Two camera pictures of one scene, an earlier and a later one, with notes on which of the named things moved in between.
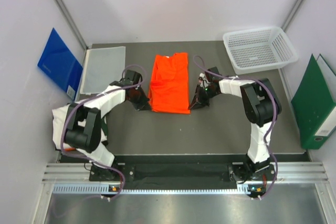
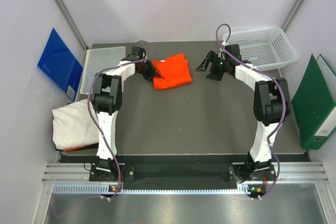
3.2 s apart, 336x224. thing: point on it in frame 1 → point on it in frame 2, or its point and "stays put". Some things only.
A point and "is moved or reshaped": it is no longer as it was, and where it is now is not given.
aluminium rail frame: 305,173 stays put
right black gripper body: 207,93 → 219,64
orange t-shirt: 169,89 is moved or reshaped
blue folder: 58,62 stays put
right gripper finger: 195,102 → 203,65
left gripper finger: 145,99 → 157,73
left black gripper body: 137,95 → 147,70
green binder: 314,103 stays put
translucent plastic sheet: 102,67 stays put
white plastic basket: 258,49 stays put
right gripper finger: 200,104 → 216,75
